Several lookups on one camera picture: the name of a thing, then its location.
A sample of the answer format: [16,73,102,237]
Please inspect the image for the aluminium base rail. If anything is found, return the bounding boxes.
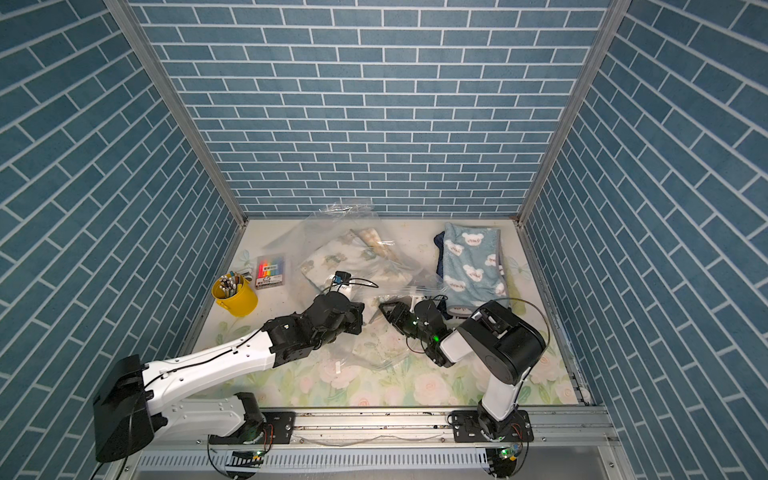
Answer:
[96,395,632,479]

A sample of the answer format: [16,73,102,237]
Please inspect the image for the navy blue star blanket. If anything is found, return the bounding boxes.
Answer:
[433,231,445,278]

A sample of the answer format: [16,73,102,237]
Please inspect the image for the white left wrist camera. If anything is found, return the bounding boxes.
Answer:
[330,271,352,295]

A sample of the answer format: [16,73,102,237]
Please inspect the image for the clear plastic vacuum bag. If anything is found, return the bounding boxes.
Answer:
[264,202,445,371]

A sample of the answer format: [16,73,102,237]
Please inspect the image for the aluminium corner post right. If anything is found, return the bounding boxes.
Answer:
[515,0,634,226]

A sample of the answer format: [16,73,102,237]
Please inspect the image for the light blue bear blanket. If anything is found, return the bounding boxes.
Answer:
[442,223,508,318]

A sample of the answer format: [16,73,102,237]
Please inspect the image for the white bear print blanket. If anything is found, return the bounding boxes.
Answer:
[299,227,419,290]

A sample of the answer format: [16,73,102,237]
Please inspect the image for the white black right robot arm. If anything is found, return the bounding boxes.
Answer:
[378,295,548,444]

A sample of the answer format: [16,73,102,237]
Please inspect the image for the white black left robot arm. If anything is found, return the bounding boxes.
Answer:
[93,292,365,463]

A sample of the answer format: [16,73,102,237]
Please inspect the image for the aluminium corner post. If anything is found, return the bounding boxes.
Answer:
[515,0,634,226]
[103,0,248,228]

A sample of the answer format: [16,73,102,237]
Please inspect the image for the yellow pen cup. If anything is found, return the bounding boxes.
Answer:
[211,274,258,318]

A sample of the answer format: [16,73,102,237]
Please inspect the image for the highlighter pen pack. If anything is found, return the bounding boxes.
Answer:
[254,254,285,290]

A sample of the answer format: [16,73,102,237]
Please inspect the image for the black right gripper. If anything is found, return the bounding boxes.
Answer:
[381,302,434,348]

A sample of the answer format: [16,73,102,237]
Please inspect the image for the aluminium corner post left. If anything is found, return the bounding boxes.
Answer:
[103,0,248,228]

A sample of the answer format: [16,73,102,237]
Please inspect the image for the pencils bundle in cup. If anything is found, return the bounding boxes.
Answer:
[216,271,245,299]

